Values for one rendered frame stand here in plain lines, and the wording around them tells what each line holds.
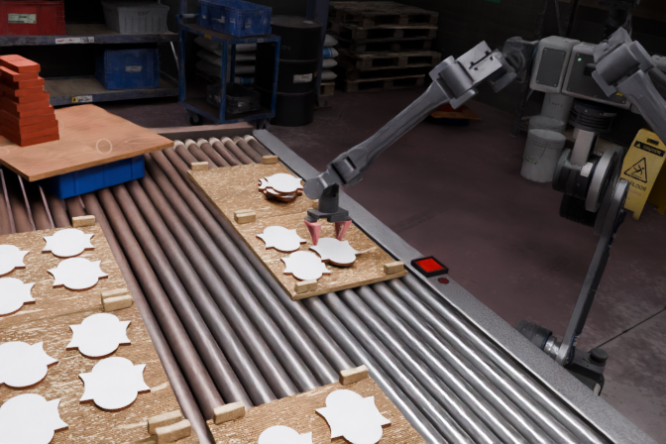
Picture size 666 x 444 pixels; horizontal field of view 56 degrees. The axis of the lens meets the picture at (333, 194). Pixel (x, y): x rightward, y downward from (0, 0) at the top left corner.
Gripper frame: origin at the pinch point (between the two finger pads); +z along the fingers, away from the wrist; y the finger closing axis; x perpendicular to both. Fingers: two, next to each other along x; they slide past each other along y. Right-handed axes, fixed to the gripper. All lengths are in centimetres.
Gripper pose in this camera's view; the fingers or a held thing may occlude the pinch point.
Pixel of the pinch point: (327, 242)
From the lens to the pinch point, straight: 178.1
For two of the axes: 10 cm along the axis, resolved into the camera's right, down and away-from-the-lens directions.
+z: -0.3, 9.7, 2.4
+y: 8.6, -0.9, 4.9
